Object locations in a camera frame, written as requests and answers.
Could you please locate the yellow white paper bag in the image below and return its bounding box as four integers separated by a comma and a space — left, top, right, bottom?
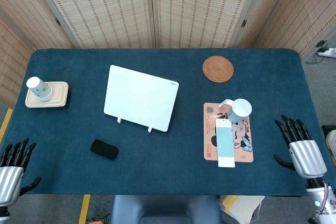
217, 195, 266, 222

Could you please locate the grey shoe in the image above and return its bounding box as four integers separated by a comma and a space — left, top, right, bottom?
325, 129, 336, 156

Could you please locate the orange cartoon mat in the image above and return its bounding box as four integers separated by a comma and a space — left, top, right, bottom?
203, 102, 255, 163

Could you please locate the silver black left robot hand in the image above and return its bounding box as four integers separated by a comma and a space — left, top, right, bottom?
0, 137, 42, 208

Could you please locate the blue robot base seat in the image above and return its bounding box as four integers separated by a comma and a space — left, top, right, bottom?
109, 195, 223, 224

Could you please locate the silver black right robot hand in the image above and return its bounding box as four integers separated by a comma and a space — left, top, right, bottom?
272, 114, 328, 180

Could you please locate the light blue white box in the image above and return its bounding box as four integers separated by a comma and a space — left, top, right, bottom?
214, 119, 236, 168

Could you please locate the black small case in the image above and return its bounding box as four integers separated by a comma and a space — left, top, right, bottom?
90, 139, 119, 161

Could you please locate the yellow floor tape strip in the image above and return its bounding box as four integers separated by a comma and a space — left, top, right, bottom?
78, 194, 91, 224
0, 108, 14, 144

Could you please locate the white blue pitcher mug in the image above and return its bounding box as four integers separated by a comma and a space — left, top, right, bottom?
219, 98, 253, 124

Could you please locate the white printed paper cup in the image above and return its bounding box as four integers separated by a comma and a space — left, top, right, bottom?
26, 76, 55, 101

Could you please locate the white power strip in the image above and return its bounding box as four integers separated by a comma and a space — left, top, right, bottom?
317, 47, 336, 58

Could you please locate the black chair base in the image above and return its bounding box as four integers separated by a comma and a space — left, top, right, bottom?
321, 124, 336, 137

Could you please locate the round woven brown coaster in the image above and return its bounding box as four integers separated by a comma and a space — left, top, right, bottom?
202, 55, 235, 83

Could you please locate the white rectangular board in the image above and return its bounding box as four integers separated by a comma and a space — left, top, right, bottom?
103, 64, 180, 133

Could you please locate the beige lunch box lid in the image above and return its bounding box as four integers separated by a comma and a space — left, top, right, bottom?
25, 81, 69, 109

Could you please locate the woven folding screen panel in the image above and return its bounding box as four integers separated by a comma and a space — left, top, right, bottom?
236, 0, 336, 58
0, 11, 36, 109
151, 0, 262, 49
28, 0, 155, 49
0, 0, 78, 50

